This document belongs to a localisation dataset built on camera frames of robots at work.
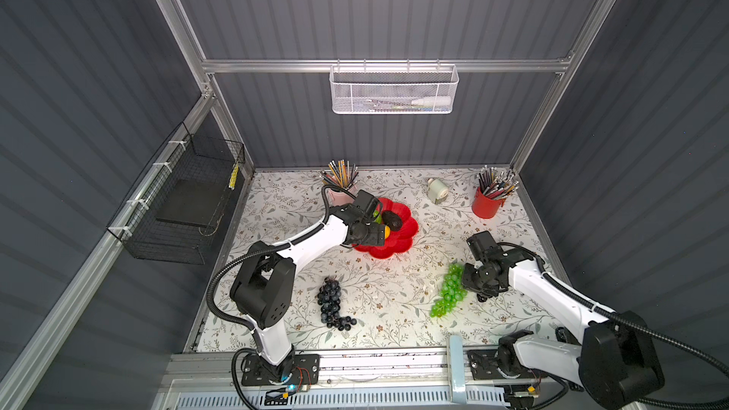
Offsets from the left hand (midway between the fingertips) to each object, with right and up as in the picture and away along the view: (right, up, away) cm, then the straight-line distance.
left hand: (371, 236), depth 90 cm
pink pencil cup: (-12, +12, +12) cm, 21 cm away
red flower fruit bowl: (+9, -3, +7) cm, 11 cm away
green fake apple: (+3, +5, +12) cm, 13 cm away
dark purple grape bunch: (-12, -18, -9) cm, 23 cm away
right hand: (+30, -15, -5) cm, 34 cm away
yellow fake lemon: (+6, 0, +8) cm, 10 cm away
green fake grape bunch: (+24, -15, -7) cm, 29 cm away
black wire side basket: (-49, +10, -21) cm, 54 cm away
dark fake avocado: (+7, +4, +9) cm, 12 cm away
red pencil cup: (+41, +9, +12) cm, 44 cm away
